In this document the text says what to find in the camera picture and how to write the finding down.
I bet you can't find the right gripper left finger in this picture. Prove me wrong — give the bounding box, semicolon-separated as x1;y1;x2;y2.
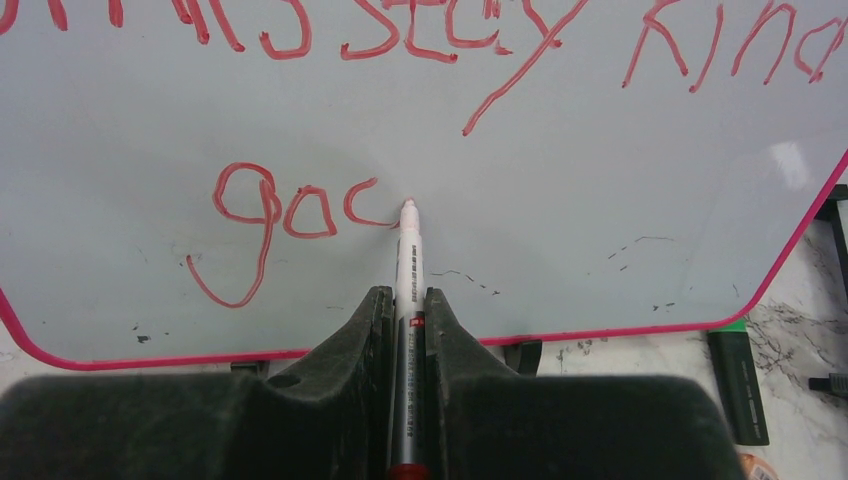
1;287;393;479

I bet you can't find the red white marker pen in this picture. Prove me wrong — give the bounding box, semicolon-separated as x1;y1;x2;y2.
387;198;430;479

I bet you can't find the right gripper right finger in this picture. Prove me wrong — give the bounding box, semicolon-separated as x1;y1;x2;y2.
425;288;744;479

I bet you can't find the green capped black marker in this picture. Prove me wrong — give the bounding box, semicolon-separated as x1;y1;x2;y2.
706;317;770;446

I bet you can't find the pink framed whiteboard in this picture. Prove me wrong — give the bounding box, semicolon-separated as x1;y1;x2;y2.
1;1;847;370

